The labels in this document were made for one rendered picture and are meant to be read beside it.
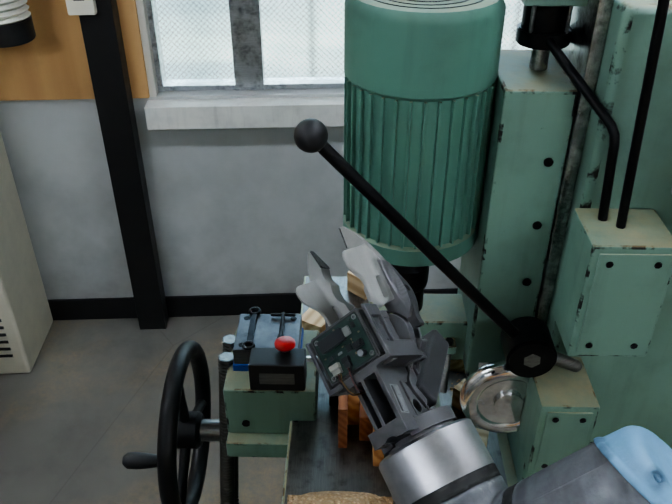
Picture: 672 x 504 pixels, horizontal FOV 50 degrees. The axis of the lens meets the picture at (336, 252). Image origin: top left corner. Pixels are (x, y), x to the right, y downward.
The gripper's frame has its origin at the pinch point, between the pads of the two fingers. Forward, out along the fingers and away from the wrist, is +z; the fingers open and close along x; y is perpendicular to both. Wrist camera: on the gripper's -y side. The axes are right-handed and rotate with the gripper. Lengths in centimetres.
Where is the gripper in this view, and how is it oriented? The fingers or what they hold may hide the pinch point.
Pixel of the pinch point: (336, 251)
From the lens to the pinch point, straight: 72.6
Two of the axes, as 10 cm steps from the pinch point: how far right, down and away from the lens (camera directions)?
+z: -4.3, -8.2, 3.8
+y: -5.5, -1.1, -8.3
